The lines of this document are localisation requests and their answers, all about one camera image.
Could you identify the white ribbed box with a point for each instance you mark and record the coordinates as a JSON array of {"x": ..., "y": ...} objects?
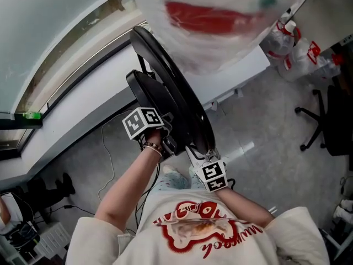
[{"x": 52, "y": 239}]

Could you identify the white slipper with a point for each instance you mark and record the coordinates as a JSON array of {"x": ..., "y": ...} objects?
[{"x": 170, "y": 169}]

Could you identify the small green object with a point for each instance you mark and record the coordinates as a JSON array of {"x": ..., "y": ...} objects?
[{"x": 31, "y": 115}]

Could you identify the black office chair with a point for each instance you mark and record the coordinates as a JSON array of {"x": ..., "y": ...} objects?
[{"x": 333, "y": 120}]

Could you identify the bag of plastic bottles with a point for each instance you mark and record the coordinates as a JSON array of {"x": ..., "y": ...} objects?
[{"x": 298, "y": 57}]

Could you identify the long white desk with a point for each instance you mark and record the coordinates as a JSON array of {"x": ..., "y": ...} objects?
[{"x": 91, "y": 106}]

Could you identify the cream printed sweatshirt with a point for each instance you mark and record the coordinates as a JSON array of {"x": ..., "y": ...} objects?
[{"x": 209, "y": 236}]

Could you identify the white desk with grey edge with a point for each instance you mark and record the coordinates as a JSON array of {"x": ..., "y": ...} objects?
[{"x": 325, "y": 7}]

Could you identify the black folding chair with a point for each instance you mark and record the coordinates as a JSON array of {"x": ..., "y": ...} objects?
[{"x": 154, "y": 92}]

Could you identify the black shoes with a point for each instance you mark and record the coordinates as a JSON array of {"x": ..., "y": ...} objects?
[{"x": 64, "y": 185}]

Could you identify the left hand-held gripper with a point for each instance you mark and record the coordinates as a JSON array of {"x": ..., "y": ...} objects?
[{"x": 142, "y": 121}]

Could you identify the person's left forearm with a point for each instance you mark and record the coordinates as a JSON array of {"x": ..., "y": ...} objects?
[{"x": 129, "y": 192}]

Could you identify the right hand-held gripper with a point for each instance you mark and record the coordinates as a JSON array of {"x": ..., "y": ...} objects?
[{"x": 211, "y": 175}]

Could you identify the person's legs in patterned trousers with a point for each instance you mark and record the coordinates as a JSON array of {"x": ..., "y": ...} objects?
[{"x": 172, "y": 182}]

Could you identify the frosted glass window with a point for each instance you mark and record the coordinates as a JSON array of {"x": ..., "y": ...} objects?
[{"x": 41, "y": 23}]

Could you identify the person's right forearm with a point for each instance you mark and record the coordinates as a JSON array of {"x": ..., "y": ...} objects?
[{"x": 242, "y": 206}]

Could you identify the clear plastic bag red print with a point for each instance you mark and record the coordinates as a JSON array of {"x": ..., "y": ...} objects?
[{"x": 207, "y": 18}]

